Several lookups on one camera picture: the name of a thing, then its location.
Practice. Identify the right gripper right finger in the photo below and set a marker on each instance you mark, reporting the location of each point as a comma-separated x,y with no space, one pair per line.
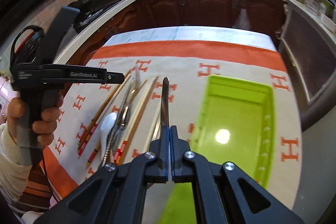
224,193

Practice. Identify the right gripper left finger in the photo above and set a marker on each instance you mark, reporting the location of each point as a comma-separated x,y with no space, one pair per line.
115,193

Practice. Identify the small steel spoon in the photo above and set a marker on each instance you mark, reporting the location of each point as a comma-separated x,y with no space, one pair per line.
165,103

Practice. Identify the left hand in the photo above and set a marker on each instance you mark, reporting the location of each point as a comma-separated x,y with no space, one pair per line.
44,128

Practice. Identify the pale chopstick red band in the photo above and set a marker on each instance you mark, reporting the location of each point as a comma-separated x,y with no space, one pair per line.
135,118

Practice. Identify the bamboo chopstick red tip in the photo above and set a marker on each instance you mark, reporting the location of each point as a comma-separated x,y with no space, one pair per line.
114,123

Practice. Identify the pale short chopstick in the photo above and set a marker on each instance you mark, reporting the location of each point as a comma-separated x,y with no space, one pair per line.
153,129

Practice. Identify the lime green plastic tray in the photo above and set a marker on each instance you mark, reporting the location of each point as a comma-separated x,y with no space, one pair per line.
235,123

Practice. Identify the white ceramic spoon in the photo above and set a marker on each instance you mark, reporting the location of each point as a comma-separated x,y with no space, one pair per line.
105,126

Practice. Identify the steel fork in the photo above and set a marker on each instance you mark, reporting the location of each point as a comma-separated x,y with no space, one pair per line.
120,121

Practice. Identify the orange white H-pattern cloth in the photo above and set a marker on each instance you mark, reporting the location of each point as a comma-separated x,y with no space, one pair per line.
188,65

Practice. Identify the grey storage cabinet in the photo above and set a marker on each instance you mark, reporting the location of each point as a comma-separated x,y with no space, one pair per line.
308,49

